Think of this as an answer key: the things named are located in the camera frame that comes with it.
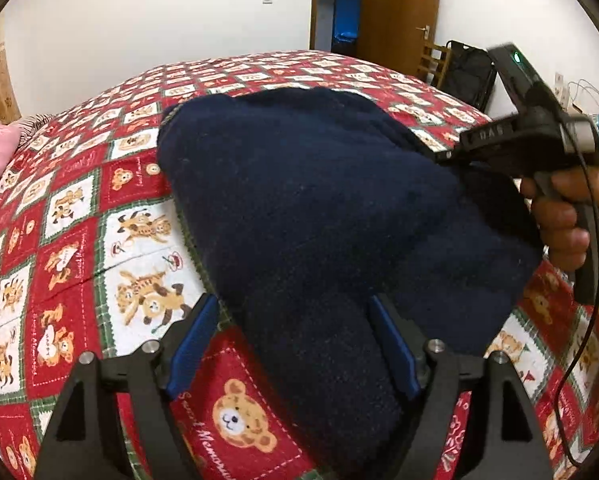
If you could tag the white wall outlet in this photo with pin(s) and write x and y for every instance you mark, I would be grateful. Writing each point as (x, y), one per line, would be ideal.
(559, 85)

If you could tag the navy knit sweater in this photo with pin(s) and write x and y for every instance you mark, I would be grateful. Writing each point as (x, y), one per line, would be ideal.
(304, 200)

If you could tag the person's right hand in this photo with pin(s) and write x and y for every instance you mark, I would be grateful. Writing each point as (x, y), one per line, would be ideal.
(559, 225)

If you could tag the red bear-print bedspread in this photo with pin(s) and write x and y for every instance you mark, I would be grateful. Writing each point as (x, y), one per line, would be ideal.
(79, 210)

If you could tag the striped pillow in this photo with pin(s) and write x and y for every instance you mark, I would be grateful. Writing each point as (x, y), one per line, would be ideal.
(36, 127)

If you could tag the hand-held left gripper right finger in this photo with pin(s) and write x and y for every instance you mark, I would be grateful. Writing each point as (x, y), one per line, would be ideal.
(395, 356)

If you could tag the wooden chair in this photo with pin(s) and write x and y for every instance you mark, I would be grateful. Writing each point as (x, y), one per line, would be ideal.
(432, 60)

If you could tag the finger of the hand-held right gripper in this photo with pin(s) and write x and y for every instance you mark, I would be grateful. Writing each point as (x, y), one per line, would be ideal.
(448, 156)

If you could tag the wooden door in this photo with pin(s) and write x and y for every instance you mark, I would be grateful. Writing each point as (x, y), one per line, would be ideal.
(394, 25)

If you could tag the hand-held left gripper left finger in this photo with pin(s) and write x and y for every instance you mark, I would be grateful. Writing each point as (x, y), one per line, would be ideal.
(194, 346)

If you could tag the black bag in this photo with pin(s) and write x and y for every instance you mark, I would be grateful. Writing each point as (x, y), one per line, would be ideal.
(472, 75)

